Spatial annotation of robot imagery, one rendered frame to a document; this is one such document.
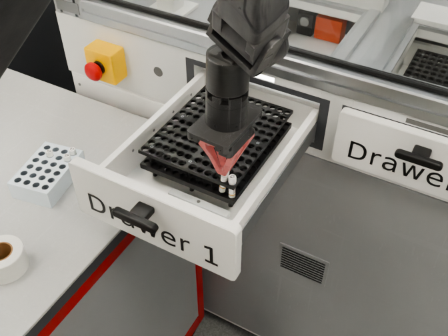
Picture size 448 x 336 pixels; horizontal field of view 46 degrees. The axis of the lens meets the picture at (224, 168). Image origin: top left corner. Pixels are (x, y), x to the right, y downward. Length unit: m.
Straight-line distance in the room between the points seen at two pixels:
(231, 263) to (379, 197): 0.38
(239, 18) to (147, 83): 0.59
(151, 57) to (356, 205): 0.50
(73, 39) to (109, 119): 0.19
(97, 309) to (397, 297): 0.62
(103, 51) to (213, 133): 0.46
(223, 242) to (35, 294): 0.32
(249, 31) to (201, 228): 0.29
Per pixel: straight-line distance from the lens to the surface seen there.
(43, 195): 0.99
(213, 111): 0.70
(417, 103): 0.89
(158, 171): 0.88
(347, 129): 0.94
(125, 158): 0.90
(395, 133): 0.91
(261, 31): 0.58
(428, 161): 0.89
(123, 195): 0.80
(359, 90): 0.91
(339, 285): 1.26
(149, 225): 0.74
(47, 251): 0.95
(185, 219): 0.74
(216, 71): 0.67
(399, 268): 1.15
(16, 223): 1.01
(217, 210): 0.84
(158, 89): 1.13
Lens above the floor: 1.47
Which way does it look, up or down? 43 degrees down
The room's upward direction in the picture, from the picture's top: straight up
